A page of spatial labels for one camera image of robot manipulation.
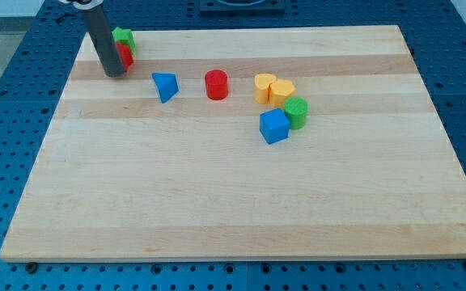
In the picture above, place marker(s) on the red cylinder block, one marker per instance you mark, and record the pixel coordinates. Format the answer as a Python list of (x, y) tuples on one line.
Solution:
[(216, 84)]

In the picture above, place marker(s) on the blue cube block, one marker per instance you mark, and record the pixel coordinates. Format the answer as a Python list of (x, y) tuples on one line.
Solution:
[(274, 125)]

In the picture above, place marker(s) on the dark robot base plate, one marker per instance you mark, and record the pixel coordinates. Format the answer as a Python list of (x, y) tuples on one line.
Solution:
[(240, 7)]

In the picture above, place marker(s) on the yellow pentagon block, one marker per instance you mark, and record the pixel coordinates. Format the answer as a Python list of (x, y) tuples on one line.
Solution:
[(279, 91)]

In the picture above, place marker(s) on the green cylinder block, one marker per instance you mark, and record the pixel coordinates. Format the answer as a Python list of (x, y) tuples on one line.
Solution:
[(296, 109)]

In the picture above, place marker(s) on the red block behind rod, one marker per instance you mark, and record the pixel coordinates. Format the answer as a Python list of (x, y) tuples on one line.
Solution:
[(125, 54)]

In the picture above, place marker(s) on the blue triangle block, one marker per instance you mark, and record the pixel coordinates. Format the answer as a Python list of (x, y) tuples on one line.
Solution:
[(166, 85)]

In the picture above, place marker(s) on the yellow heart block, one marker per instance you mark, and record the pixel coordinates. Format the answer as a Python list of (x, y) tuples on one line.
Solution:
[(262, 84)]

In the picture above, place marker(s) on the light wooden board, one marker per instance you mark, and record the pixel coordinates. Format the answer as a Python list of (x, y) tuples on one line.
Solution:
[(122, 177)]

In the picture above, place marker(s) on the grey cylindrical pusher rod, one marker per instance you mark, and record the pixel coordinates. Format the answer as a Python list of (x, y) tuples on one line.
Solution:
[(99, 30)]

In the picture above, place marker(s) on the green star block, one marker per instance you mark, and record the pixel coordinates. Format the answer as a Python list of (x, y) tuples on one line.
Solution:
[(125, 37)]

